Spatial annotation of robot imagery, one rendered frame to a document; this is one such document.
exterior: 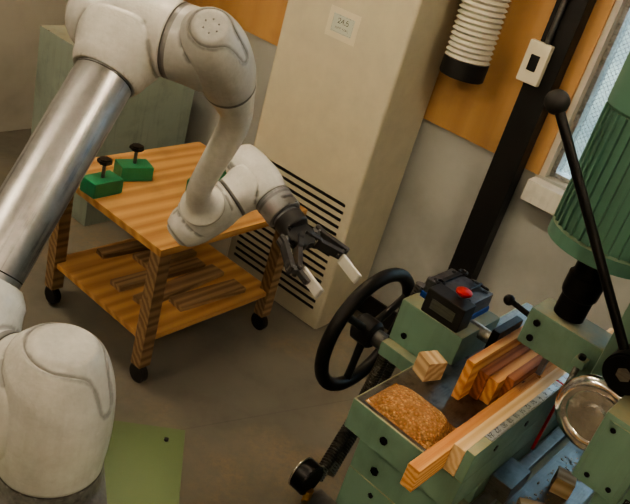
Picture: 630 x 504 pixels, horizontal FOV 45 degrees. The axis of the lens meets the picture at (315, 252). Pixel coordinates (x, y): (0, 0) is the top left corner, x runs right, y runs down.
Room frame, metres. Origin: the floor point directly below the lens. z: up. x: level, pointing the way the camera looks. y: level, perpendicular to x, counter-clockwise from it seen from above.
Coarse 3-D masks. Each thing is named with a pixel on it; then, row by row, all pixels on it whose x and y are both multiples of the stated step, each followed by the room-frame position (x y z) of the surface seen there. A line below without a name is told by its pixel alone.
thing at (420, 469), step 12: (504, 396) 1.01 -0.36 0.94; (516, 396) 1.02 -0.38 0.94; (492, 408) 0.97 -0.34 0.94; (468, 420) 0.92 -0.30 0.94; (480, 420) 0.93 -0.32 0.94; (456, 432) 0.89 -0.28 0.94; (468, 432) 0.90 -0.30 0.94; (444, 444) 0.85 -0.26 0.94; (420, 456) 0.81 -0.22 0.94; (432, 456) 0.82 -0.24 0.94; (444, 456) 0.84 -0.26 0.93; (408, 468) 0.79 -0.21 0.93; (420, 468) 0.79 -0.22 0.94; (432, 468) 0.82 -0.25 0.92; (408, 480) 0.79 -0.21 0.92; (420, 480) 0.80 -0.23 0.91
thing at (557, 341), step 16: (544, 304) 1.11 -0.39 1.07; (528, 320) 1.09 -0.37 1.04; (544, 320) 1.08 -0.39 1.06; (560, 320) 1.08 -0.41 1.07; (528, 336) 1.08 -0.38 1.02; (544, 336) 1.07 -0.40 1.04; (560, 336) 1.06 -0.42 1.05; (576, 336) 1.05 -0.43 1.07; (592, 336) 1.06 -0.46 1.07; (608, 336) 1.07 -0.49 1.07; (544, 352) 1.07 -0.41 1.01; (560, 352) 1.05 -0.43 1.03; (576, 352) 1.04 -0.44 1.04; (592, 352) 1.03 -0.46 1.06; (560, 368) 1.05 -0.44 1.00; (592, 368) 1.02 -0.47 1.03
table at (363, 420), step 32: (384, 352) 1.17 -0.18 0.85; (384, 384) 1.00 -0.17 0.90; (416, 384) 1.03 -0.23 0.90; (448, 384) 1.06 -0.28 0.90; (352, 416) 0.94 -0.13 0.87; (384, 416) 0.93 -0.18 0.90; (448, 416) 0.97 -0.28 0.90; (544, 416) 1.06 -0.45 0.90; (384, 448) 0.90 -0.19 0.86; (416, 448) 0.88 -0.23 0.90; (512, 448) 0.97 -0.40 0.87; (448, 480) 0.84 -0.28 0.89; (480, 480) 0.90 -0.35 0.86
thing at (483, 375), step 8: (520, 344) 1.16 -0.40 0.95; (512, 352) 1.13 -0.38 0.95; (520, 352) 1.14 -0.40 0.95; (496, 360) 1.09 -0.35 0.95; (504, 360) 1.10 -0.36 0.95; (512, 360) 1.11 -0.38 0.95; (488, 368) 1.06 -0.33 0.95; (496, 368) 1.07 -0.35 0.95; (480, 376) 1.04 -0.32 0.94; (488, 376) 1.04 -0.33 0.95; (480, 384) 1.04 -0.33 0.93; (472, 392) 1.04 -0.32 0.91; (480, 392) 1.04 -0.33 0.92
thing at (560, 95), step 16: (560, 96) 1.03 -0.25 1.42; (560, 112) 1.03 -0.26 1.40; (560, 128) 1.02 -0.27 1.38; (576, 160) 1.01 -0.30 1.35; (576, 176) 1.00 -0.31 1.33; (576, 192) 0.99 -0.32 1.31; (592, 224) 0.97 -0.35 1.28; (592, 240) 0.96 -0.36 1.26; (608, 272) 0.95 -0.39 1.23; (608, 288) 0.94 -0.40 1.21; (608, 304) 0.93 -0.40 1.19; (624, 336) 0.91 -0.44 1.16; (624, 352) 0.89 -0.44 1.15; (608, 368) 0.89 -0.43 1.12; (624, 368) 0.88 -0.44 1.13; (608, 384) 0.89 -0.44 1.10; (624, 384) 0.88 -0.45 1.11
